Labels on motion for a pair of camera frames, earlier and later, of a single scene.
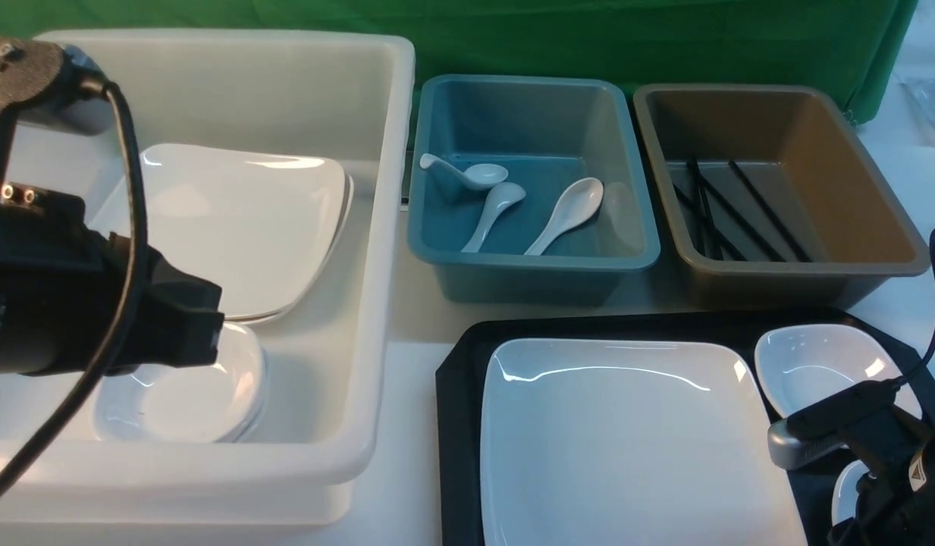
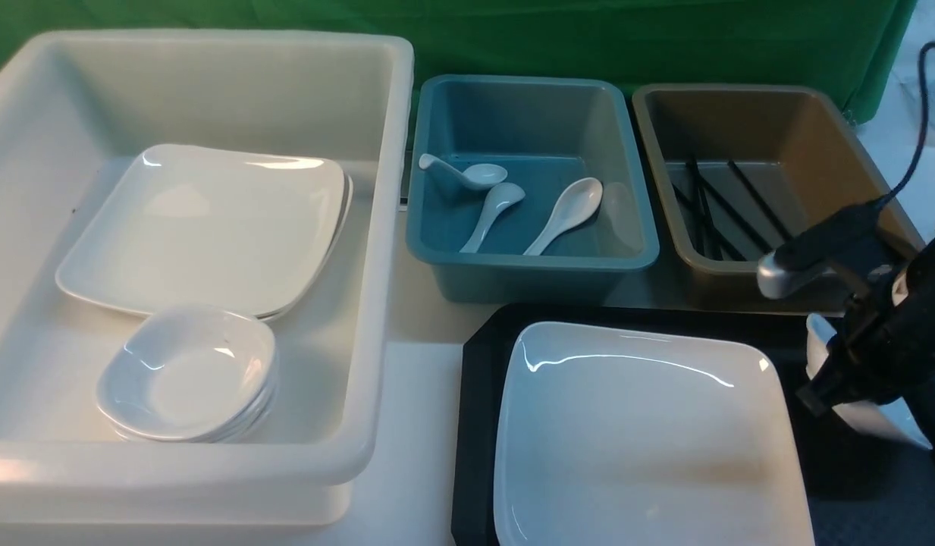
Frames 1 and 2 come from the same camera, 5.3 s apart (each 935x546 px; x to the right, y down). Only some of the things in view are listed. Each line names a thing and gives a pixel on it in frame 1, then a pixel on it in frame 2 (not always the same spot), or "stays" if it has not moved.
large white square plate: (628, 442) stays
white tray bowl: (846, 492) to (892, 418)
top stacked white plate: (258, 225) stays
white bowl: (246, 387) to (258, 411)
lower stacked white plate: (350, 190) stays
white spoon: (500, 196) stays
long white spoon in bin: (575, 208) stays
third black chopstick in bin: (706, 219) stays
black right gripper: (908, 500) to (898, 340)
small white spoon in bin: (478, 177) stays
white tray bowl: (798, 368) to (190, 374)
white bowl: (206, 403) stays
